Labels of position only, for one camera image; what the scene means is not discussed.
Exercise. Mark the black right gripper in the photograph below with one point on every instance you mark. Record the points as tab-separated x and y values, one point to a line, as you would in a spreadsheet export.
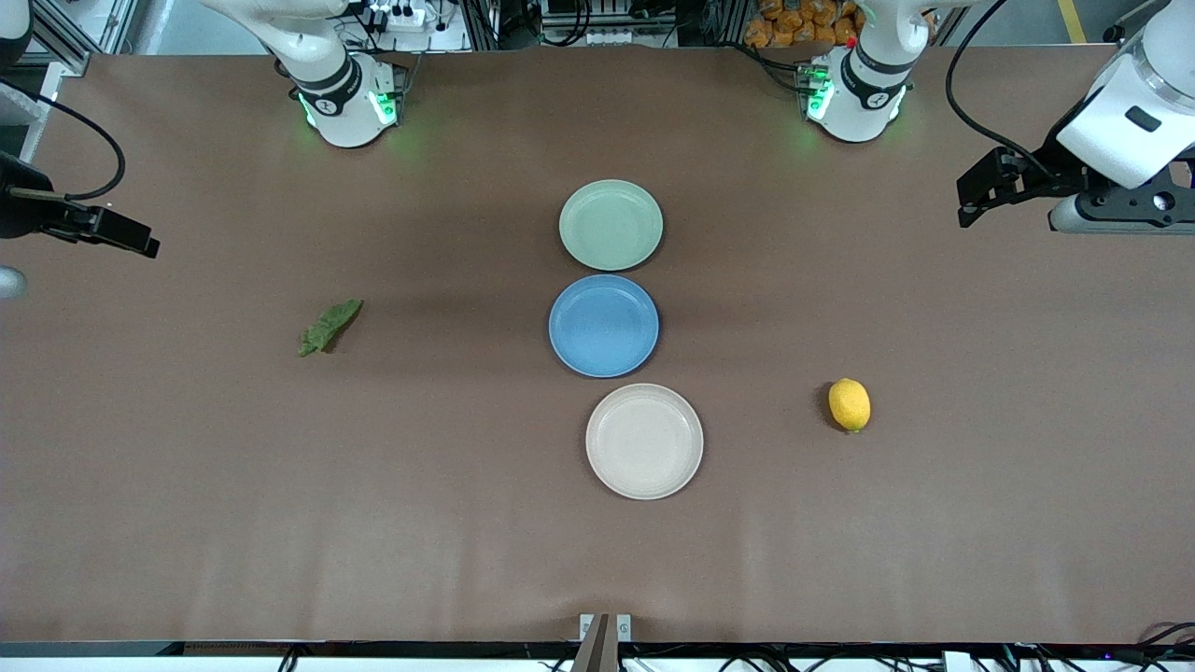
21	216

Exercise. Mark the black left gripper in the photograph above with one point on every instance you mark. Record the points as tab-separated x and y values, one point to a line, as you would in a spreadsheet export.
1053	176

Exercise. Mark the green lettuce leaf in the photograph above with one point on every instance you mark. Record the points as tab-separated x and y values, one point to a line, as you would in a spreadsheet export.
329	327

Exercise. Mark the yellow lemon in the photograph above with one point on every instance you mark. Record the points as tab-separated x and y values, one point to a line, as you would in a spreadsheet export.
850	405

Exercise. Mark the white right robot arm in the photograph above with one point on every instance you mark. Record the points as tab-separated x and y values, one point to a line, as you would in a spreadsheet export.
345	103

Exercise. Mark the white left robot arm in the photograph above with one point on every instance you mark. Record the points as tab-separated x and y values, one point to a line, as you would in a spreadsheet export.
864	93

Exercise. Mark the orange snack bags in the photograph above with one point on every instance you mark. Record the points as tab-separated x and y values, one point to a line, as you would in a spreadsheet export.
794	23

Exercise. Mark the white power strip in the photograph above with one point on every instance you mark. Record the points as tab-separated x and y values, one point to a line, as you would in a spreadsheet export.
401	16

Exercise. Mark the light green round plate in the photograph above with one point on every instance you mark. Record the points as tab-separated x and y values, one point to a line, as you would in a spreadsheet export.
611	225

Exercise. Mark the blue round plate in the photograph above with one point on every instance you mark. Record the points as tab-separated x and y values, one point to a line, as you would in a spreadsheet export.
604	326

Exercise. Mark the black equipment rack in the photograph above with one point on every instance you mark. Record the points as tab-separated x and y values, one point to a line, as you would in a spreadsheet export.
607	19

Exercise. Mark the beige round plate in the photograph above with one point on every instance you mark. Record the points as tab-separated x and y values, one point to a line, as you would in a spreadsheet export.
644	441

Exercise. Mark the white power adapter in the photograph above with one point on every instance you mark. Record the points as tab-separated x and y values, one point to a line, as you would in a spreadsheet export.
959	662

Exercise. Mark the aluminium frame profile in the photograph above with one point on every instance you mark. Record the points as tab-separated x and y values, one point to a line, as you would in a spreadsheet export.
75	37
1134	19

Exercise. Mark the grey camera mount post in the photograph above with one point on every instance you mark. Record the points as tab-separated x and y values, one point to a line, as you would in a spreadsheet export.
597	653

